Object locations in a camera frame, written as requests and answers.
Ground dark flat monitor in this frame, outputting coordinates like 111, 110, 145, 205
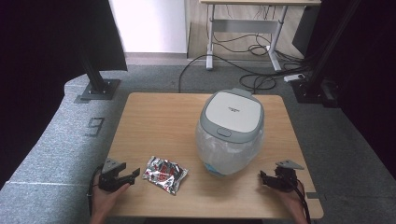
291, 5, 322, 58

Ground person's left hand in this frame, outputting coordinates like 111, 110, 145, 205
90, 181, 132, 219

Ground clear plastic bin liner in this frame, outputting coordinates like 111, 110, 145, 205
195, 121, 265, 177

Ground silver red snack wrapper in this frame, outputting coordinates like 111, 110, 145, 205
142, 155, 190, 196

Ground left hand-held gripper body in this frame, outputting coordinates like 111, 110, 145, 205
98, 157, 134, 192

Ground black tape floor mark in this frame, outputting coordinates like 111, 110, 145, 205
84, 117, 106, 138

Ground left hand-held gripper cable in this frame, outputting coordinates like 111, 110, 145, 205
86, 164, 105, 217

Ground white power strip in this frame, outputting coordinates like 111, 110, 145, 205
283, 73, 306, 84

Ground black stand base left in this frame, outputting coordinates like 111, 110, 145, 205
74, 50, 121, 104

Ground white grey lidded trash can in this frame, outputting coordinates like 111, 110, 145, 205
195, 88, 265, 178

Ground black metal stand with dark base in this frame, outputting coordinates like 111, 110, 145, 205
290, 0, 362, 108

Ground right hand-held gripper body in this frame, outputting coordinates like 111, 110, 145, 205
272, 159, 305, 193

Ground person's right hand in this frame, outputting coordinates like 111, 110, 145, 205
271, 186, 305, 218

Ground black curtain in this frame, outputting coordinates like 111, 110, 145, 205
0, 0, 128, 189
306, 0, 396, 181

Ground white-legged wooden desk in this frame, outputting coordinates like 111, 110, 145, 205
199, 0, 322, 72

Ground black floor cables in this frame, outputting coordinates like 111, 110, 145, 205
177, 6, 314, 94

